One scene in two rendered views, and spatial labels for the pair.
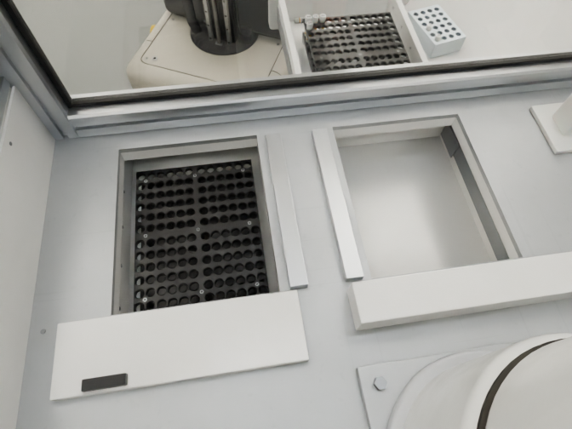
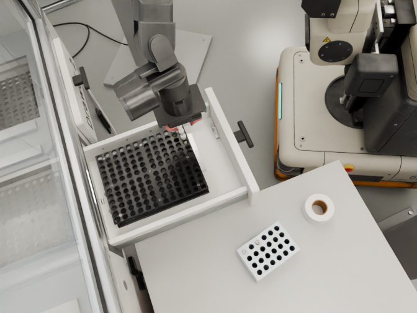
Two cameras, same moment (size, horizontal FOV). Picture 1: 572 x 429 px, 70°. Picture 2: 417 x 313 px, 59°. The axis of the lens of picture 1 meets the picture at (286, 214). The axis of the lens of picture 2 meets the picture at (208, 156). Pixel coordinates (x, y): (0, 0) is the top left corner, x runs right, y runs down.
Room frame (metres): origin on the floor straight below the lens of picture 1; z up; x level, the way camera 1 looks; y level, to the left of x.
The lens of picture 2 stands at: (0.76, -0.46, 1.68)
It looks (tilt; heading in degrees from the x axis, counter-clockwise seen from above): 66 degrees down; 88
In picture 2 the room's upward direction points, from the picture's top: 9 degrees counter-clockwise
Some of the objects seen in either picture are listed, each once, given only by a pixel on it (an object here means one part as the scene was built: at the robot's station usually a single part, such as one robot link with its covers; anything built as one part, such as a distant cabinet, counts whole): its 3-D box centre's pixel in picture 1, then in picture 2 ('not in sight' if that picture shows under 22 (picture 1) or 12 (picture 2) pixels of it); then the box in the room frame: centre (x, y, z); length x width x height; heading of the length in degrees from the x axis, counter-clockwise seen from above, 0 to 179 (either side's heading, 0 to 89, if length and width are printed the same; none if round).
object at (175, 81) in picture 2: not in sight; (169, 83); (0.72, -0.06, 1.14); 0.07 x 0.06 x 0.07; 20
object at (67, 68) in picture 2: not in sight; (74, 89); (0.45, 0.16, 0.87); 0.29 x 0.02 x 0.11; 101
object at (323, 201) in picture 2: not in sight; (318, 209); (1.01, -0.26, 0.78); 0.07 x 0.07 x 0.04
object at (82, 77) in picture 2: not in sight; (79, 79); (0.47, 0.17, 0.91); 0.07 x 0.04 x 0.01; 101
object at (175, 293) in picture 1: (201, 238); not in sight; (0.25, 0.12, 0.87); 0.22 x 0.18 x 0.06; 11
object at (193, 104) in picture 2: not in sight; (176, 99); (0.72, -0.06, 1.08); 0.10 x 0.07 x 0.07; 10
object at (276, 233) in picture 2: not in sight; (267, 251); (0.86, -0.33, 0.78); 0.12 x 0.08 x 0.04; 24
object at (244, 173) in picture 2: not in sight; (230, 145); (0.82, -0.08, 0.87); 0.29 x 0.02 x 0.11; 101
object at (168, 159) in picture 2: not in sight; (152, 176); (0.63, -0.12, 0.87); 0.22 x 0.18 x 0.06; 11
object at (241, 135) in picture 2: not in sight; (240, 135); (0.85, -0.08, 0.91); 0.07 x 0.04 x 0.01; 101
